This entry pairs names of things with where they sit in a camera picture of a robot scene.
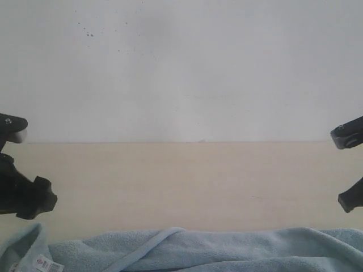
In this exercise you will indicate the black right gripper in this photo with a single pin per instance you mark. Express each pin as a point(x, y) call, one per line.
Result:
point(351, 198)

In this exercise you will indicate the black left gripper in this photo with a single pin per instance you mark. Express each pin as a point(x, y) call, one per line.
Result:
point(21, 196)

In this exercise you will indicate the light blue towel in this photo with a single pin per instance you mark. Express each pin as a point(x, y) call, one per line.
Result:
point(176, 249)

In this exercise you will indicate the white barcode label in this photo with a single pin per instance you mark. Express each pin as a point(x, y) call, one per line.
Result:
point(36, 264)

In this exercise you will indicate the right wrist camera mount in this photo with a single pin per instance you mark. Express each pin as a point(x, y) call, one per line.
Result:
point(348, 135)

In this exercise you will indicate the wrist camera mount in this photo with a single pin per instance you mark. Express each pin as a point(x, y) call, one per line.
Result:
point(348, 135)
point(13, 129)

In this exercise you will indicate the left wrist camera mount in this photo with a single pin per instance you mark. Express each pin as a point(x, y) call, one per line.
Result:
point(13, 129)

